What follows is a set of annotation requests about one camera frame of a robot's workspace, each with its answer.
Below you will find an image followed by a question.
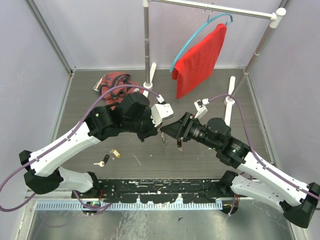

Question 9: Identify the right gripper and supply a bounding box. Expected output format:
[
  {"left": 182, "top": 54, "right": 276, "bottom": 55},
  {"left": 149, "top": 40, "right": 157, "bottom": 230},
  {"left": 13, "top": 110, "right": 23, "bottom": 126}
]
[{"left": 160, "top": 111, "right": 220, "bottom": 151}]

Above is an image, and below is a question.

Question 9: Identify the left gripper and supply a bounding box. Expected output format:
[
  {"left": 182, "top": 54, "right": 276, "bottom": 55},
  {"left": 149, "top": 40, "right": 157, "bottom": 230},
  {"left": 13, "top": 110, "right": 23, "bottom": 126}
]
[{"left": 123, "top": 107, "right": 164, "bottom": 143}]

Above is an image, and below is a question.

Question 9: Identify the yellow tag key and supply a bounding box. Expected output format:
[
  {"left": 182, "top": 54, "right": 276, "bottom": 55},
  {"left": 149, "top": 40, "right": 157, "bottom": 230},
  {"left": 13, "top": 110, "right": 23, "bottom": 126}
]
[{"left": 109, "top": 148, "right": 121, "bottom": 158}]

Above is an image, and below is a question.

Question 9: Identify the metal keyring with keys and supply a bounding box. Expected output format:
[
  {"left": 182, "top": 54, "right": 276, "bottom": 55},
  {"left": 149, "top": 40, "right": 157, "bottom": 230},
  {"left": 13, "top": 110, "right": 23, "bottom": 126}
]
[{"left": 161, "top": 132, "right": 167, "bottom": 145}]

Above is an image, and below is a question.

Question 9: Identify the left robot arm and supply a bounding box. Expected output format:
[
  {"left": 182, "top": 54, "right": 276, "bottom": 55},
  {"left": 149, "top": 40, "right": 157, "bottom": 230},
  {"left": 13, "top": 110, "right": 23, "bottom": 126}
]
[{"left": 19, "top": 92, "right": 163, "bottom": 198}]

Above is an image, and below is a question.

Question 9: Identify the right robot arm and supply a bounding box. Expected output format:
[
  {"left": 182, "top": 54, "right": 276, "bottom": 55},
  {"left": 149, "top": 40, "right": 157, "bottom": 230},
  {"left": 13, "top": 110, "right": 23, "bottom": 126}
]
[{"left": 161, "top": 112, "right": 320, "bottom": 229}]

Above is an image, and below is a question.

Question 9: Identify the black tag key right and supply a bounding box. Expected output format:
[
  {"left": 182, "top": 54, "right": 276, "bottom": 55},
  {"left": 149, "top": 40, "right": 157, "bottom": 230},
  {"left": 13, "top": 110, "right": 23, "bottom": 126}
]
[{"left": 176, "top": 139, "right": 182, "bottom": 151}]

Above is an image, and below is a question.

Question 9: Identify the black tag key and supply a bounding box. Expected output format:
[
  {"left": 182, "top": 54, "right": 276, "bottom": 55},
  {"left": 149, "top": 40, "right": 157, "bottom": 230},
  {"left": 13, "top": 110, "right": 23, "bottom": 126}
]
[
  {"left": 94, "top": 154, "right": 110, "bottom": 167},
  {"left": 176, "top": 139, "right": 182, "bottom": 151}
]

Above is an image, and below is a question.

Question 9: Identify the black tag key left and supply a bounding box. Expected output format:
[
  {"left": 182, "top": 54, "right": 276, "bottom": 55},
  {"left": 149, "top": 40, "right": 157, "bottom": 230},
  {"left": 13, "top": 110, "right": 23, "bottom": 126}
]
[{"left": 94, "top": 154, "right": 110, "bottom": 167}]

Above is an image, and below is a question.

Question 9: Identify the crumpled maroon shirt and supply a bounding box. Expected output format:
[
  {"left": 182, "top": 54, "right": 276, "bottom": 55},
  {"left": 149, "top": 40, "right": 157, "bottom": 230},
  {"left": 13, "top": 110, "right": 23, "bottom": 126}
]
[{"left": 93, "top": 71, "right": 144, "bottom": 105}]

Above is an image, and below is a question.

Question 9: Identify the red cloth on hanger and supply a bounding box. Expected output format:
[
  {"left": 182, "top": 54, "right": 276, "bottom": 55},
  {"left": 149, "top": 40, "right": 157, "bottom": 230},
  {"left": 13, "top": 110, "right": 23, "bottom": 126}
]
[{"left": 171, "top": 23, "right": 227, "bottom": 99}]

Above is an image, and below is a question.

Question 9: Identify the teal clothes hanger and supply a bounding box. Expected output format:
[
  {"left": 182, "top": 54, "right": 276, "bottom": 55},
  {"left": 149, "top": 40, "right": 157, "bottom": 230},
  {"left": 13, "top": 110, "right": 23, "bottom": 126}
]
[{"left": 169, "top": 10, "right": 234, "bottom": 73}]

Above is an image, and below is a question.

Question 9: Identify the white metal clothes rack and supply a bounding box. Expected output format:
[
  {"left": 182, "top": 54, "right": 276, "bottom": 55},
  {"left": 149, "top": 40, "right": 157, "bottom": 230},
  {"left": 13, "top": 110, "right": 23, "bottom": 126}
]
[{"left": 137, "top": 0, "right": 287, "bottom": 126}]

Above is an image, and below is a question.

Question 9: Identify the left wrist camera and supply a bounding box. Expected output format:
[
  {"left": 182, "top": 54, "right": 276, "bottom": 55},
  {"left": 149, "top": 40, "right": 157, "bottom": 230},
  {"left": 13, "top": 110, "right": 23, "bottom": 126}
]
[{"left": 150, "top": 95, "right": 174, "bottom": 127}]

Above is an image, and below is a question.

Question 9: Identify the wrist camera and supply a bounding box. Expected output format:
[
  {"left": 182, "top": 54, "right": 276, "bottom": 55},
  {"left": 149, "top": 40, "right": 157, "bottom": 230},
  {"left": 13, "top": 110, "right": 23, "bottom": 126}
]
[
  {"left": 193, "top": 98, "right": 209, "bottom": 119},
  {"left": 150, "top": 95, "right": 174, "bottom": 127}
]

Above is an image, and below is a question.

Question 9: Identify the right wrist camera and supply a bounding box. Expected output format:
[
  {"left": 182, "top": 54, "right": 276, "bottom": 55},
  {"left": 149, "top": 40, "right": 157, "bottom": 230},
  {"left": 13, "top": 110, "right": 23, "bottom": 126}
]
[{"left": 193, "top": 98, "right": 209, "bottom": 119}]

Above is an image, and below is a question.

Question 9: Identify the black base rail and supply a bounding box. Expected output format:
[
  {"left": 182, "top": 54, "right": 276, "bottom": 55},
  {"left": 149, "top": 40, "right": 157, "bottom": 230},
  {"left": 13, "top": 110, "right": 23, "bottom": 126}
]
[{"left": 94, "top": 178, "right": 226, "bottom": 204}]

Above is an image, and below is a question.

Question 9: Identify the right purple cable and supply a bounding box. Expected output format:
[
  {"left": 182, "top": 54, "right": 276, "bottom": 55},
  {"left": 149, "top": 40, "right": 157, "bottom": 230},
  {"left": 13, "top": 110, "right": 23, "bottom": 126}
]
[{"left": 207, "top": 93, "right": 320, "bottom": 201}]

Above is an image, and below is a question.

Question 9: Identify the purple cable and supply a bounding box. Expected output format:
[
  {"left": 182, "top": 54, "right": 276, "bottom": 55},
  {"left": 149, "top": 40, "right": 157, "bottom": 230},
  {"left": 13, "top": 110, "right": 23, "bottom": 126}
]
[
  {"left": 207, "top": 93, "right": 320, "bottom": 201},
  {"left": 0, "top": 84, "right": 163, "bottom": 213}
]

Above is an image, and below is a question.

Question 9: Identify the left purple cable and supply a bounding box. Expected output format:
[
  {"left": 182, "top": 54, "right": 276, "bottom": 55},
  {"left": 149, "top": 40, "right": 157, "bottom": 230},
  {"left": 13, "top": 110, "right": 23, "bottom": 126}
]
[{"left": 0, "top": 84, "right": 163, "bottom": 213}]

